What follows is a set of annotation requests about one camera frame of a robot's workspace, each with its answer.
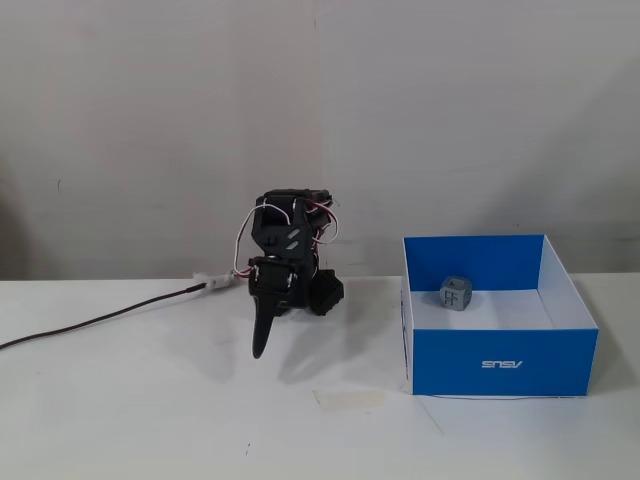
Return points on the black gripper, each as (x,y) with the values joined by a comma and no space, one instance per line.
(271,281)

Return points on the gray cube block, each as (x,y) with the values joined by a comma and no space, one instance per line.
(456,295)

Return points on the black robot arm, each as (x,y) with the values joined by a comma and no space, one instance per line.
(280,232)

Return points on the blue ASUS cardboard box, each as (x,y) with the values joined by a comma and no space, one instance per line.
(500,360)

